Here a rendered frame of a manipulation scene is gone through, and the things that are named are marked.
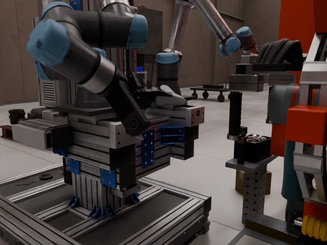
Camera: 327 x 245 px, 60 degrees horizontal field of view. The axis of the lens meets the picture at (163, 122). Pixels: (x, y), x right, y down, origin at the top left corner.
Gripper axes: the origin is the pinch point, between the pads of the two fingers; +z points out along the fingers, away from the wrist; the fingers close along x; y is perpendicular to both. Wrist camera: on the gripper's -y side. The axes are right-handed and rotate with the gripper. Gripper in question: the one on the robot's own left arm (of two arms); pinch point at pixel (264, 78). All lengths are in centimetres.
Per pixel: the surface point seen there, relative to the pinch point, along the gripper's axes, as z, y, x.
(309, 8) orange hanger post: -37, 4, 35
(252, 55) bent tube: -55, 69, 36
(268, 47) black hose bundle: -57, 70, 42
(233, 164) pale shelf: 17, 53, -7
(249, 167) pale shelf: 19, 54, 2
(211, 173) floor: 90, 10, -79
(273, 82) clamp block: -31, 50, 29
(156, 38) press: 86, -377, -423
